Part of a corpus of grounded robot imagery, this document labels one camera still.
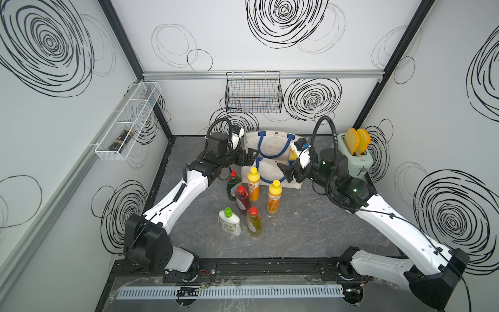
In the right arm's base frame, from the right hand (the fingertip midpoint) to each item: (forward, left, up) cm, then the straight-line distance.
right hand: (290, 156), depth 68 cm
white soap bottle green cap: (-17, +22, -20) cm, 34 cm away
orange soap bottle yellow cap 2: (-8, +5, -18) cm, 20 cm away
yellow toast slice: (+20, -37, -12) cm, 44 cm away
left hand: (+8, +15, -6) cm, 18 cm away
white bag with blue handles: (+21, +4, -20) cm, 30 cm away
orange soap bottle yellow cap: (-2, +13, -17) cm, 22 cm away
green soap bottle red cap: (+1, +23, -19) cm, 30 cm away
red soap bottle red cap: (-8, +18, -21) cm, 28 cm away
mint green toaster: (+11, -34, -19) cm, 41 cm away
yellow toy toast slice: (+22, -33, -13) cm, 41 cm away
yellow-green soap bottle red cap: (-17, +13, -19) cm, 29 cm away
